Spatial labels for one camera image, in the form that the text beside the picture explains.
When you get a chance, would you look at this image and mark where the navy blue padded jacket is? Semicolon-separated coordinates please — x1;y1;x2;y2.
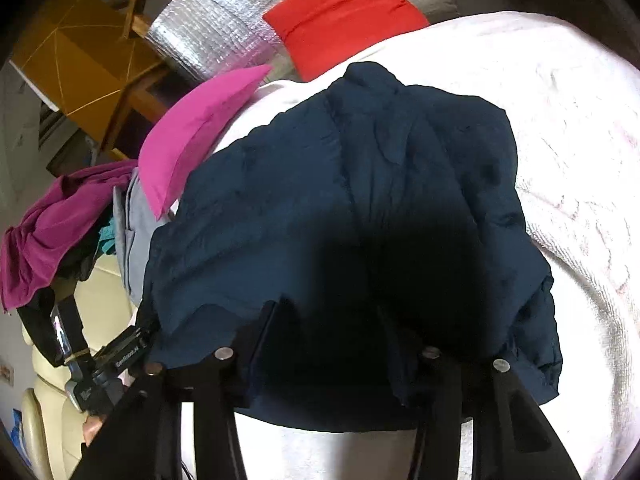
139;62;563;432

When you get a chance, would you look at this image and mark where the cream leather sofa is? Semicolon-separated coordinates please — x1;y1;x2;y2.
19;253;139;480

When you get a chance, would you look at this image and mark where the purple garment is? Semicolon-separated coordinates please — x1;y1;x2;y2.
1;159;137;311

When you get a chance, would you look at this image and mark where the grey garment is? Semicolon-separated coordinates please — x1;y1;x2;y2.
112;169;169;307

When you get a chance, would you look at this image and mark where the magenta pillow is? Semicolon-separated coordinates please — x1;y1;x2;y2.
138;65;270;218

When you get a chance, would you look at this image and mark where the brown cardboard box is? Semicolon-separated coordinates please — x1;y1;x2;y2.
10;0;169;159

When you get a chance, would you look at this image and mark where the silver quilted foil mat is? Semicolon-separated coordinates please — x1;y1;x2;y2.
146;0;461;86

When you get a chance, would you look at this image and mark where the red pillow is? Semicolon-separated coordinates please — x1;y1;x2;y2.
262;0;430;82

